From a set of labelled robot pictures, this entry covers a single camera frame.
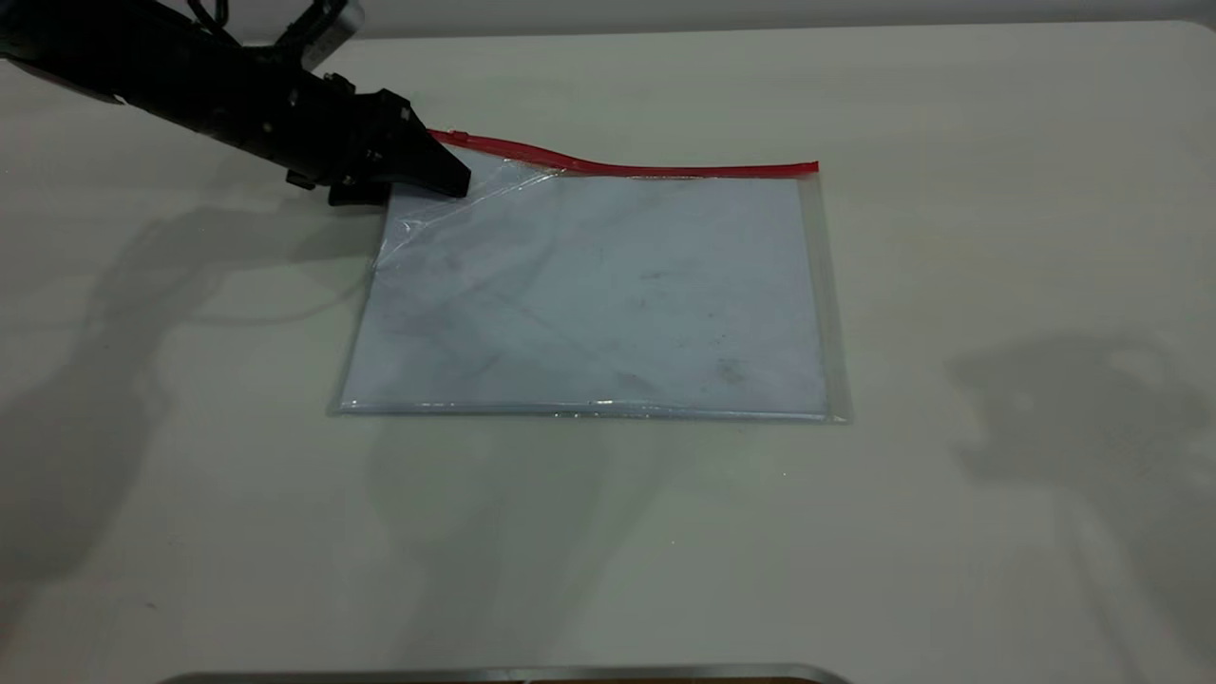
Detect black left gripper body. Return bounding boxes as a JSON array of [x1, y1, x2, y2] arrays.
[[274, 73, 426, 192]]

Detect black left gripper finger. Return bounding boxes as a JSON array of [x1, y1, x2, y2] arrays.
[[328, 182, 392, 208], [392, 112, 473, 200]]

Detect clear zip bag with paper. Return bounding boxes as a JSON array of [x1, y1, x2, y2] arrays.
[[328, 128, 851, 424]]

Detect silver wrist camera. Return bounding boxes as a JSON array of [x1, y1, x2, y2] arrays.
[[275, 0, 367, 72]]

